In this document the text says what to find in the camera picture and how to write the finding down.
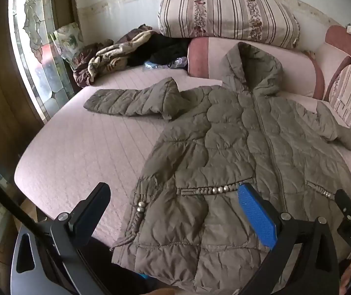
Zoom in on black cable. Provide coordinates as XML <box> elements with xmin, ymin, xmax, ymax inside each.
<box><xmin>0</xmin><ymin>157</ymin><xmax>82</xmax><ymax>295</ymax></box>

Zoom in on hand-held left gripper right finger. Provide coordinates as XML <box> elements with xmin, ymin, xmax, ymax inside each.
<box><xmin>237</xmin><ymin>182</ymin><xmax>340</xmax><ymax>295</ymax></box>

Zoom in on floral cushion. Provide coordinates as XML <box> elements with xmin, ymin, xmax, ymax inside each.
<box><xmin>51</xmin><ymin>22</ymin><xmax>85</xmax><ymax>66</ymax></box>

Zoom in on bed with pink quilted cover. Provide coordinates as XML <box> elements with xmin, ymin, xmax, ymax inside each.
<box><xmin>14</xmin><ymin>64</ymin><xmax>351</xmax><ymax>263</ymax></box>

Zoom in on clear plastic bag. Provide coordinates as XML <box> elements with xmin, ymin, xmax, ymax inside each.
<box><xmin>144</xmin><ymin>57</ymin><xmax>189</xmax><ymax>70</ymax></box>

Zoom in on striped floral folded quilt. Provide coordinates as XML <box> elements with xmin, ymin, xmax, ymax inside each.
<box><xmin>158</xmin><ymin>0</ymin><xmax>301</xmax><ymax>50</ymax></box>

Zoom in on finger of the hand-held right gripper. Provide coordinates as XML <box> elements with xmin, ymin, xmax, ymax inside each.
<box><xmin>334</xmin><ymin>189</ymin><xmax>351</xmax><ymax>222</ymax></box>

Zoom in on brown wooden panel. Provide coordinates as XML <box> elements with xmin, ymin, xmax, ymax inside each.
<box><xmin>0</xmin><ymin>0</ymin><xmax>50</xmax><ymax>176</ymax></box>

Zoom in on stained glass window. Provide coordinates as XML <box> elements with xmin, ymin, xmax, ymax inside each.
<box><xmin>8</xmin><ymin>0</ymin><xmax>75</xmax><ymax>121</ymax></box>

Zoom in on brown beige crumpled blanket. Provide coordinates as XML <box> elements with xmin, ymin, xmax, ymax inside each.
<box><xmin>72</xmin><ymin>28</ymin><xmax>155</xmax><ymax>87</ymax></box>

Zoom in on pink pillow with red edge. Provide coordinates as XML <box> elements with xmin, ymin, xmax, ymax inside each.
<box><xmin>187</xmin><ymin>36</ymin><xmax>325</xmax><ymax>100</ymax></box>
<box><xmin>315</xmin><ymin>25</ymin><xmax>351</xmax><ymax>74</ymax></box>

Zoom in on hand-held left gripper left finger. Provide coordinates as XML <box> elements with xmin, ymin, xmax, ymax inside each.
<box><xmin>11</xmin><ymin>182</ymin><xmax>112</xmax><ymax>295</ymax></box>

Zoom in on black crumpled clothes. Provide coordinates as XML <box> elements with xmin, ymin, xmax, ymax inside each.
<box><xmin>126</xmin><ymin>32</ymin><xmax>192</xmax><ymax>67</ymax></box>

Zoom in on olive quilted puffer jacket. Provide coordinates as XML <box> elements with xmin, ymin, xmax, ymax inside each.
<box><xmin>83</xmin><ymin>41</ymin><xmax>351</xmax><ymax>294</ymax></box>

